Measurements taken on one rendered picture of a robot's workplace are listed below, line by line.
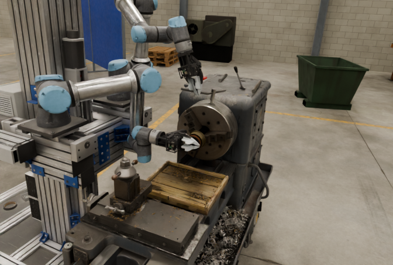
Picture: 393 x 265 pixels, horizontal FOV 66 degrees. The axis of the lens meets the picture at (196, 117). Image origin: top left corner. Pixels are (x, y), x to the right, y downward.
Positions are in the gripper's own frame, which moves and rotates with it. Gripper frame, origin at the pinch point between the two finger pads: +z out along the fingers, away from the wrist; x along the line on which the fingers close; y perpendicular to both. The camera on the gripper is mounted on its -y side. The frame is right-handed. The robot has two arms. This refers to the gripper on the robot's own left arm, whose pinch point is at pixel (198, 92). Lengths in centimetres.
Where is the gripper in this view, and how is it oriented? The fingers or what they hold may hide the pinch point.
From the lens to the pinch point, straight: 144.5
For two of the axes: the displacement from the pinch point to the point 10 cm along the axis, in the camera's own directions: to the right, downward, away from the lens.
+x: 8.8, -1.6, -4.4
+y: -3.8, 3.0, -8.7
